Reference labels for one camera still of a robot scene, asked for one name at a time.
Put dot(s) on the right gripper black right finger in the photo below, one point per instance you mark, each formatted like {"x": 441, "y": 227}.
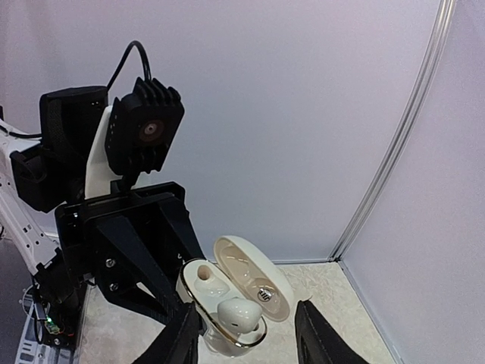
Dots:
{"x": 317, "y": 341}

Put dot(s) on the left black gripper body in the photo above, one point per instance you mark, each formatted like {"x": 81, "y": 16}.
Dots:
{"x": 82, "y": 254}

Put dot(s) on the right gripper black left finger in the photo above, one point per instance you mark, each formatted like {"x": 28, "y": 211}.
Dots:
{"x": 178, "y": 341}

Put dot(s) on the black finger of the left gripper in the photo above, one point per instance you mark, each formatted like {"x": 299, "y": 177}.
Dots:
{"x": 178, "y": 238}
{"x": 137, "y": 282}

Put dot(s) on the white earbud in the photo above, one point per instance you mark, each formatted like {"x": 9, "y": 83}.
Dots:
{"x": 239, "y": 316}

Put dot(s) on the small white charging case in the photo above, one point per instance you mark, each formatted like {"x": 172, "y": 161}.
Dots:
{"x": 240, "y": 270}

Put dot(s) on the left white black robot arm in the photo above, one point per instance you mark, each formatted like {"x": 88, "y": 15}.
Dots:
{"x": 70, "y": 201}

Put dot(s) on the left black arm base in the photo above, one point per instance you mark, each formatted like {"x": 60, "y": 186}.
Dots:
{"x": 50, "y": 325}

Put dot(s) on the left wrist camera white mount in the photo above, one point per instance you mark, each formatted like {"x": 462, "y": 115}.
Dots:
{"x": 134, "y": 136}

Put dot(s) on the left aluminium corner post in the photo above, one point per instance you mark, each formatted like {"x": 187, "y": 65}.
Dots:
{"x": 395, "y": 149}

